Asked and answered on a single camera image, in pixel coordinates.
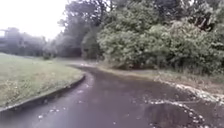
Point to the dark wet asphalt path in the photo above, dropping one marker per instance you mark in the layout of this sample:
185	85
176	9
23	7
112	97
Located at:
106	100

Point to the wood of trees and bushes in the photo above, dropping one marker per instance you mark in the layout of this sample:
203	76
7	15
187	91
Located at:
150	36

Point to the grey stone kerb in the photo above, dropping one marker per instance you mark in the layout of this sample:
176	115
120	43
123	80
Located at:
46	98

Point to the grass and dirt verge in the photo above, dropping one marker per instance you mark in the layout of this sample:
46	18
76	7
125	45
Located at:
186	80

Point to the grass lawn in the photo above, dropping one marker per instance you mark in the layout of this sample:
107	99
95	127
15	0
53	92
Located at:
30	76

